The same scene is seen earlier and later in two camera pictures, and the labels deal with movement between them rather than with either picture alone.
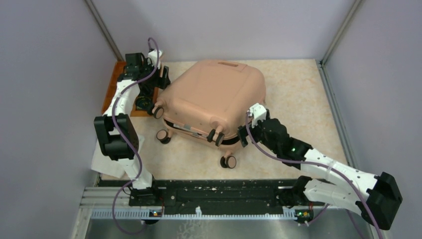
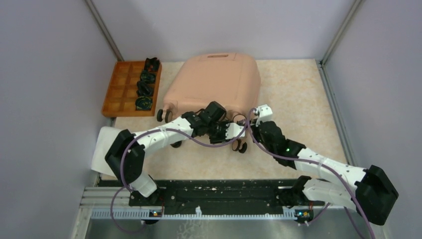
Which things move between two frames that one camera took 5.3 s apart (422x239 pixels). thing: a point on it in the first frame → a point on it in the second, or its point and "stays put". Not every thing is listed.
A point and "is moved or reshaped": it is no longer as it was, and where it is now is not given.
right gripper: x=243 y=135 stays put
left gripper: x=161 y=83 → x=214 y=140
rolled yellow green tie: x=144 y=103 stays put
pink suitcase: x=211 y=98 is moved or reshaped
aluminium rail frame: x=114 y=203 stays put
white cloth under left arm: x=103 y=164 stays put
